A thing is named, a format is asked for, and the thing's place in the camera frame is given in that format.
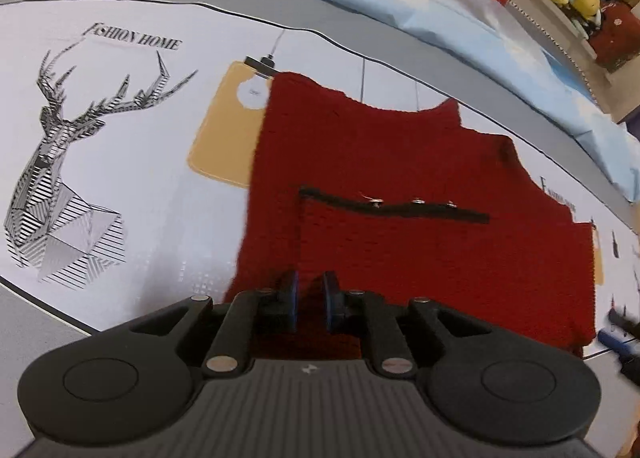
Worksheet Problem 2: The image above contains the red cushion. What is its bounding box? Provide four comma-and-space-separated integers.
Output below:
590, 0, 640, 72

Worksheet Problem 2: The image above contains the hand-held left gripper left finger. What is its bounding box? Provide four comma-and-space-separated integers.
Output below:
130, 272, 301, 374

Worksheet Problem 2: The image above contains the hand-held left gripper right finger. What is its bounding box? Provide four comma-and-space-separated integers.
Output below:
322, 272, 482, 374

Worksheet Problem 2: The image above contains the dark red knit sweater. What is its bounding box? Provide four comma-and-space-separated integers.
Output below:
225, 72, 599, 360

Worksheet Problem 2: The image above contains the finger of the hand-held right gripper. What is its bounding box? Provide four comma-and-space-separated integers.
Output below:
606, 305, 640, 339
598, 329, 640, 380

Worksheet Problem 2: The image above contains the deer printed bed sheet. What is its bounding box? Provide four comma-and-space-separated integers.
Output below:
0, 0, 640, 458

